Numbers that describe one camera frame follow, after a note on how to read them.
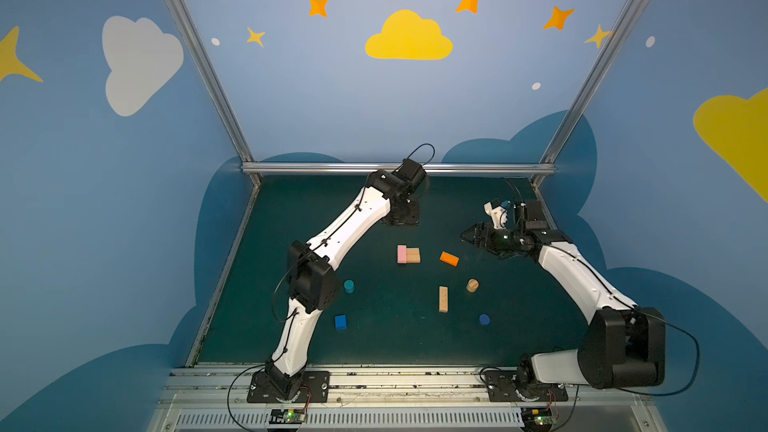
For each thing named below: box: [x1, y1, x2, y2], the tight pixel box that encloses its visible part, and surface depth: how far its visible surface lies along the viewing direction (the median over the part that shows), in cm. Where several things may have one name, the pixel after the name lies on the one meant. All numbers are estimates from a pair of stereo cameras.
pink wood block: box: [397, 244, 407, 264], surface depth 100 cm
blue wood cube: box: [335, 314, 347, 330], surface depth 85 cm
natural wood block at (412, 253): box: [406, 247, 420, 259], surface depth 100 cm
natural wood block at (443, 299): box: [439, 286, 448, 313], surface depth 90 cm
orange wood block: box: [440, 251, 460, 267], surface depth 100 cm
